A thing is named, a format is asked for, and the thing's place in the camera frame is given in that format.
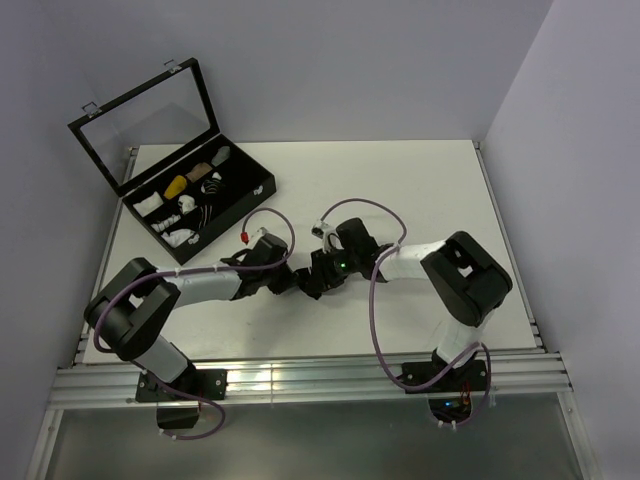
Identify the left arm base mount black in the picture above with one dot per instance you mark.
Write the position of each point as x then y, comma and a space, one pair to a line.
180, 404

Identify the white black patterned rolled sock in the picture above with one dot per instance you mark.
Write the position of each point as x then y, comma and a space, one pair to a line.
163, 225

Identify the tan rolled sock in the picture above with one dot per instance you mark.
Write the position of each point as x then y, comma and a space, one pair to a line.
198, 171

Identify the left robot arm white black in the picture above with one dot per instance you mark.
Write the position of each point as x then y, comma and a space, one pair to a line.
131, 311

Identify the black display case with lid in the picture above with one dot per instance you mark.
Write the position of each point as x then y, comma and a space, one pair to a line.
141, 140

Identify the black white striped rolled sock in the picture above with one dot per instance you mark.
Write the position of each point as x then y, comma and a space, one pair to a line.
213, 185

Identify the white crumpled sock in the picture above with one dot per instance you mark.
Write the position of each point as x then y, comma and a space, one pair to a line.
177, 237

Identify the aluminium frame rail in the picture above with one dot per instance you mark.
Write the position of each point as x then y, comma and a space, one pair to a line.
299, 381

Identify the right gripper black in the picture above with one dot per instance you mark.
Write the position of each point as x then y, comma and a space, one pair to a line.
321, 270

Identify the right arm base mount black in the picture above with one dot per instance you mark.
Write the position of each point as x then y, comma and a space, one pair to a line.
459, 383

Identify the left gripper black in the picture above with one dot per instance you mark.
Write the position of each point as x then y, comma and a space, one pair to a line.
284, 283

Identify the black ankle sock white cuff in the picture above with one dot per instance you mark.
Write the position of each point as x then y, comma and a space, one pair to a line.
303, 275

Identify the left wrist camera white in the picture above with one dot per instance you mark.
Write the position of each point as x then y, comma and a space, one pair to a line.
251, 239

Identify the white grey rolled sock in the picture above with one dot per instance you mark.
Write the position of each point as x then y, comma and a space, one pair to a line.
186, 204

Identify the yellow rolled sock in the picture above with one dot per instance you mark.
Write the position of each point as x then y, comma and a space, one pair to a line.
175, 187

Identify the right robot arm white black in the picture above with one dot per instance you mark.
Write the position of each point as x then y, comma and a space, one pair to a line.
468, 280

